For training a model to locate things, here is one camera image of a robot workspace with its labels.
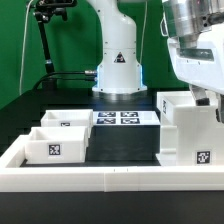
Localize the black cable at base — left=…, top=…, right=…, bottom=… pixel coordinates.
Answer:
left=32, top=69, right=99, bottom=91

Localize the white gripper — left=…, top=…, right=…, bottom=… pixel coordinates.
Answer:
left=166, top=36, right=224, bottom=107

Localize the white drawer tray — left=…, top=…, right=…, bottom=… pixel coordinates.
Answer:
left=41, top=109, right=93, bottom=128
left=25, top=126, right=89, bottom=164

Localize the black camera stand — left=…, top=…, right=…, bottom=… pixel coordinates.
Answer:
left=32, top=0, right=78, bottom=92

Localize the white U-shaped border frame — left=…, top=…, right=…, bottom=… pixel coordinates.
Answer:
left=0, top=135, right=224, bottom=192

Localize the white cable on left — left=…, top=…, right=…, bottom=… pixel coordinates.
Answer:
left=18, top=0, right=36, bottom=96

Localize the white base tag plate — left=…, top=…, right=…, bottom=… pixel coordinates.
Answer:
left=93, top=111, right=160, bottom=126

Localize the white drawer cabinet box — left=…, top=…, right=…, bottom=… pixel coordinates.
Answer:
left=157, top=91, right=224, bottom=166

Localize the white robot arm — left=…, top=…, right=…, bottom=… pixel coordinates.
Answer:
left=87, top=0, right=224, bottom=102

